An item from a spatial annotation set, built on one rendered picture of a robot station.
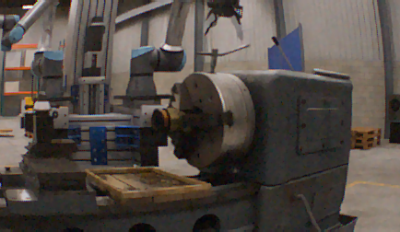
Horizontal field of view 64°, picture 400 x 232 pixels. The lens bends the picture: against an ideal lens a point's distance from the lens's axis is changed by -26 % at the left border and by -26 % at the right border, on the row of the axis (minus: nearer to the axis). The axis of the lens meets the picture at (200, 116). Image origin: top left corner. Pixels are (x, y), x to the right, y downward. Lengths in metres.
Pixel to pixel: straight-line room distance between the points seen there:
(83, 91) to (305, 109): 1.04
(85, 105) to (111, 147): 0.25
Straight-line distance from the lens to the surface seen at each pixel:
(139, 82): 1.93
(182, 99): 1.41
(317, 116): 1.54
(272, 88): 1.36
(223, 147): 1.32
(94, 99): 2.00
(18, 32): 1.74
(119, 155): 1.90
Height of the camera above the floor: 1.17
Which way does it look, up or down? 3 degrees down
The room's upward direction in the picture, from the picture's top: 1 degrees clockwise
